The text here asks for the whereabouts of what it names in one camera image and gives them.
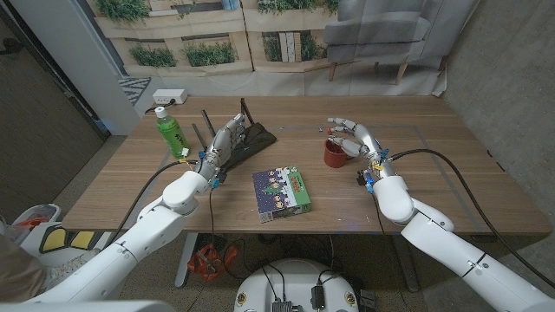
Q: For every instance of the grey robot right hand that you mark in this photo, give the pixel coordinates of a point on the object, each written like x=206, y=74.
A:
x=366, y=138

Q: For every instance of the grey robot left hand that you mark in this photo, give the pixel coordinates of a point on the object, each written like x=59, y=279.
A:
x=219, y=145

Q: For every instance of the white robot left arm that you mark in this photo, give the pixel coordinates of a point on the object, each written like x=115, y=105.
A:
x=139, y=242

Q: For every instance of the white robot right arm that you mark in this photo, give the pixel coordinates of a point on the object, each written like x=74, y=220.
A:
x=451, y=251

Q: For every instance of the red enamel cup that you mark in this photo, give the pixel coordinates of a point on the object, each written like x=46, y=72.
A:
x=334, y=158

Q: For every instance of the green tea bottle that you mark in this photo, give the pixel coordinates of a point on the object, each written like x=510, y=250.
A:
x=171, y=132

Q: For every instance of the jigsaw puzzle box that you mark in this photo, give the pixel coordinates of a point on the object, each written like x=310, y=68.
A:
x=281, y=194

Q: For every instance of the white power strip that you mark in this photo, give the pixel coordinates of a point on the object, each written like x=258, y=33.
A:
x=169, y=96

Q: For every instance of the printed backdrop with armchair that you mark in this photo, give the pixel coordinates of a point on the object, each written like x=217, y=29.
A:
x=277, y=82

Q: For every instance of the orange tool under table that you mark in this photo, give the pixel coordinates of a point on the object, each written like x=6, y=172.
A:
x=208, y=262

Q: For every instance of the white table leg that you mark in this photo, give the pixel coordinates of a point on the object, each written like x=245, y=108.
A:
x=186, y=260

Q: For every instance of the grey table leg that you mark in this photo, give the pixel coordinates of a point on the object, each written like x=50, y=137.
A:
x=405, y=264

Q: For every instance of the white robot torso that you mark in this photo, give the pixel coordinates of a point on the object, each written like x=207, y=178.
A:
x=295, y=277

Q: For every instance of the black adapter on torso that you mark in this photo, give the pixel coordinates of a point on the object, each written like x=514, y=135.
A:
x=317, y=297

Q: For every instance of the white and yellow floor device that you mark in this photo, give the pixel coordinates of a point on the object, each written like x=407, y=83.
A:
x=47, y=234

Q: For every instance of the white sneaker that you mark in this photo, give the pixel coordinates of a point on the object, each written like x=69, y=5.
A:
x=69, y=268

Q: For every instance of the person's leg in brown trousers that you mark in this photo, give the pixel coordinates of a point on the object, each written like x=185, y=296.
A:
x=17, y=268

